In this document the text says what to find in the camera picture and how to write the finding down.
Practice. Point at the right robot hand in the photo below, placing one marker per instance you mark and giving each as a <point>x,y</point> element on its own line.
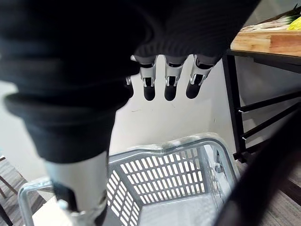
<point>70,58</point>

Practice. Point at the dark green leafy vegetable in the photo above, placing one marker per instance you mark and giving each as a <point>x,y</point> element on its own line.
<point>295,9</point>

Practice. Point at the yellow-green vegetable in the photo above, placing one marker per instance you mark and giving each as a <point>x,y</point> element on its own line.
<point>295,24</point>

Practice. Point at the wooden table with black frame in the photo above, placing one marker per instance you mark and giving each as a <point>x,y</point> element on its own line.
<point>258,42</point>

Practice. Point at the grey plastic shopping basket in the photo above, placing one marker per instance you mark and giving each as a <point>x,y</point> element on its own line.
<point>164,174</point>

